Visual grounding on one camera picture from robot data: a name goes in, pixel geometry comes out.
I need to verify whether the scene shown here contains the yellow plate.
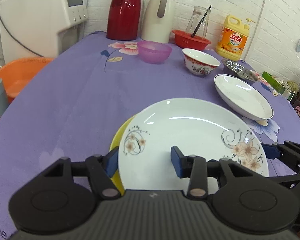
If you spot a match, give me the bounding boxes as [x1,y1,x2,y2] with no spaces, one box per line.
[109,116,135,194]

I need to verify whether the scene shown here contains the white floral plate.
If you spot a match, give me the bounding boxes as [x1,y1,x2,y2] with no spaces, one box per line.
[118,98,269,191]

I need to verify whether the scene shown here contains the white blue-rimmed plate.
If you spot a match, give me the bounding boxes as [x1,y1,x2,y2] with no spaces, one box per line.
[214,74,274,121]

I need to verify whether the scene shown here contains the stainless steel bowl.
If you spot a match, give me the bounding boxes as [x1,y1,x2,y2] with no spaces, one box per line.
[222,59,259,85]

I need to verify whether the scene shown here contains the white red patterned bowl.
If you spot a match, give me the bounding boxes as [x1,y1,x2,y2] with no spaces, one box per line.
[182,48,221,76]

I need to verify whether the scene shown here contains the purple plastic bowl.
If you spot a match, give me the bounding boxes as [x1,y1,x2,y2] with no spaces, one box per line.
[137,41,172,64]

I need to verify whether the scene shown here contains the green box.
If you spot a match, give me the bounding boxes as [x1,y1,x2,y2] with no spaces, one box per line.
[262,72,286,96]

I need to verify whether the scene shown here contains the yellow detergent bottle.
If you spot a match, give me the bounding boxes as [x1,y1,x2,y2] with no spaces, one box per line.
[216,15,254,61]

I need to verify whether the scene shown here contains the red plastic basket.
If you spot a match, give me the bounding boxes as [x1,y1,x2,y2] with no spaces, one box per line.
[172,30,211,51]

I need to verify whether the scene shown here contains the glass pitcher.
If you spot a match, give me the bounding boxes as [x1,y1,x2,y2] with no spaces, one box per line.
[185,5,211,39]

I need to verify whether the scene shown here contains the white thermos jug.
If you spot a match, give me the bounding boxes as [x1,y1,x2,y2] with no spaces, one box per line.
[141,0,175,43]

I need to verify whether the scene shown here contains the red thermos jug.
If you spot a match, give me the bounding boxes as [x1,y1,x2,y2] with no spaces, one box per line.
[106,0,141,41]

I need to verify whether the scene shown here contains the black stirring stick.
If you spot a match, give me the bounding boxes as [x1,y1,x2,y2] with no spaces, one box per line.
[190,5,212,38]

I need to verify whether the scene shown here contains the white water dispenser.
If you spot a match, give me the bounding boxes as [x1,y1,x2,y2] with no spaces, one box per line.
[0,0,89,63]

